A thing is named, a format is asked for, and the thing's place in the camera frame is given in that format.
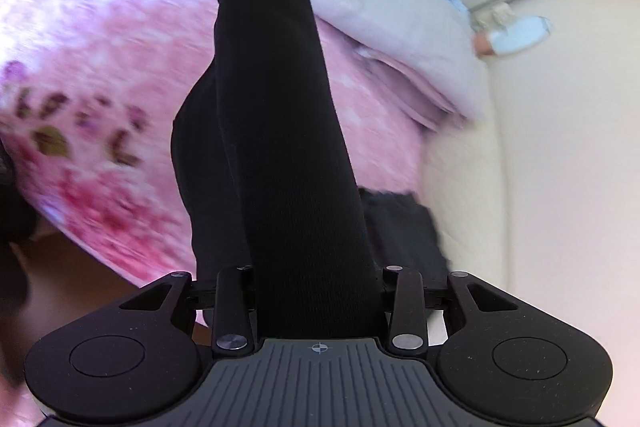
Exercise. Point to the round glass side table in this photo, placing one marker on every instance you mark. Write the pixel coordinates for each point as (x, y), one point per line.
(507, 33)

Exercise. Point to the striped lilac folded duvet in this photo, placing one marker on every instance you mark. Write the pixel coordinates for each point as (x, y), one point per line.
(418, 53)

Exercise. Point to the black zip sweater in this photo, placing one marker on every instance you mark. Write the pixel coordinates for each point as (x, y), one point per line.
(263, 171)

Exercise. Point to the pink rose bed blanket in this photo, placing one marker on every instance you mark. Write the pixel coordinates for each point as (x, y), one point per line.
(90, 90)

